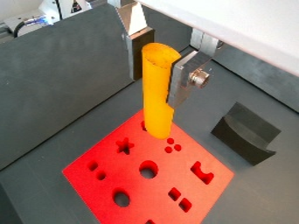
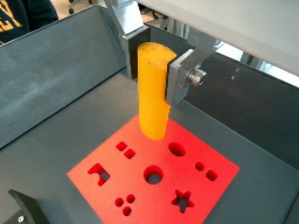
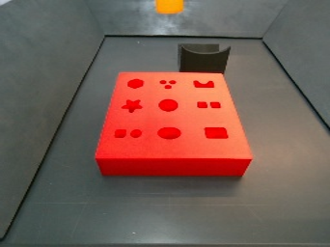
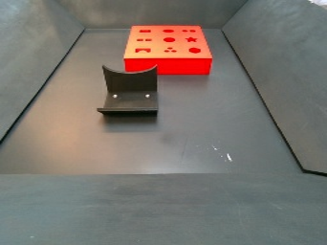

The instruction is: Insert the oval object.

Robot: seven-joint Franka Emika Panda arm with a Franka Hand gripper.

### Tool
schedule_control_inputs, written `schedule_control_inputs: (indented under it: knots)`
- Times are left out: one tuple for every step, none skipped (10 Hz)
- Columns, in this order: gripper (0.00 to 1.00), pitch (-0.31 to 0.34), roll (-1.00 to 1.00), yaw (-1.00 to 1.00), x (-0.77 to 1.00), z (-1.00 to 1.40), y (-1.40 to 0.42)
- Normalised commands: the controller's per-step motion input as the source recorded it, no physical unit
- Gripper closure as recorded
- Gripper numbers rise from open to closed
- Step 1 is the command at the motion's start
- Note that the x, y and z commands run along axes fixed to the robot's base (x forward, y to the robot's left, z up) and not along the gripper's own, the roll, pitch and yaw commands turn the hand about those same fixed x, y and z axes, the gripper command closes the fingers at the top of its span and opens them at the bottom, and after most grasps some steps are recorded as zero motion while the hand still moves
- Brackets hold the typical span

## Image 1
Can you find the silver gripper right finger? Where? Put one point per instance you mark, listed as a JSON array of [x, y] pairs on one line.
[[187, 68]]

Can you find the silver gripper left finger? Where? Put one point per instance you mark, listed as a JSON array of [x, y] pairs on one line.
[[139, 34]]

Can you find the yellow oval peg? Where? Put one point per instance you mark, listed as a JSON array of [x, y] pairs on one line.
[[157, 58]]

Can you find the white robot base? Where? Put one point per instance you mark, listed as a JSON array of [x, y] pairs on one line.
[[22, 16]]

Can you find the black curved holder block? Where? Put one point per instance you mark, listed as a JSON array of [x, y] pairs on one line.
[[245, 133]]

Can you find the red shape sorting board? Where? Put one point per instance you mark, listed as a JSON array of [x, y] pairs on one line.
[[139, 180]]

